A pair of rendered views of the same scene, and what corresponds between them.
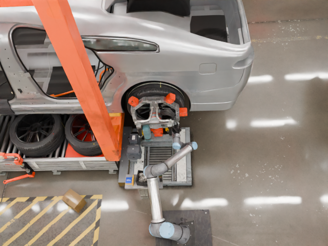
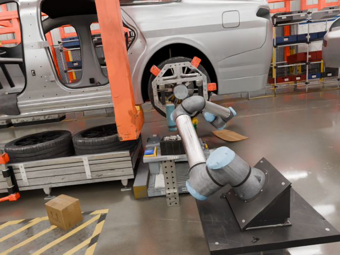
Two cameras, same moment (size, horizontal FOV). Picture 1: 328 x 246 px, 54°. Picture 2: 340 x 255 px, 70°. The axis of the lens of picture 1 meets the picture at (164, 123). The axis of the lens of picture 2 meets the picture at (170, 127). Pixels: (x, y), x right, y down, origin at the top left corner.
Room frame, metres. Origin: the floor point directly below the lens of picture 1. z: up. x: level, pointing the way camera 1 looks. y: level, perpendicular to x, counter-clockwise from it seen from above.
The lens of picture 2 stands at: (-0.30, 0.45, 1.13)
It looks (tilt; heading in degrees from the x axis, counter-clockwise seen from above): 15 degrees down; 355
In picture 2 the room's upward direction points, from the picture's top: 7 degrees counter-clockwise
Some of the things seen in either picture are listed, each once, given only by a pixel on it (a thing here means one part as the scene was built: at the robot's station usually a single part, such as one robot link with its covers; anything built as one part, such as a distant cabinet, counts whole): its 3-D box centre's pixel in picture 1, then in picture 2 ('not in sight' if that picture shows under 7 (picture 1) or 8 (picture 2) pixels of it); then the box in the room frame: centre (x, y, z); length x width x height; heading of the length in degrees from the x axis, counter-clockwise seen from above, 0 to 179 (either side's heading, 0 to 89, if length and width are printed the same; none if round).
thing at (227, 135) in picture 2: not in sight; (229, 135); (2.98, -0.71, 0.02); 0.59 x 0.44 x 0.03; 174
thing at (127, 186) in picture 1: (144, 181); (171, 154); (1.50, 0.30, 0.44); 0.43 x 0.17 x 0.03; 84
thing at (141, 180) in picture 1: (146, 178); (173, 143); (1.49, 0.27, 0.51); 0.20 x 0.14 x 0.13; 75
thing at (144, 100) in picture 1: (155, 112); (179, 90); (2.13, 0.08, 0.85); 0.54 x 0.07 x 0.54; 84
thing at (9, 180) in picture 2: (24, 166); (7, 175); (1.93, 1.79, 0.30); 0.09 x 0.05 x 0.50; 84
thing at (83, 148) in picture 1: (92, 130); (105, 140); (2.31, 0.93, 0.39); 0.66 x 0.66 x 0.24
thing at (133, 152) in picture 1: (135, 145); (157, 151); (2.09, 0.40, 0.26); 0.42 x 0.18 x 0.35; 174
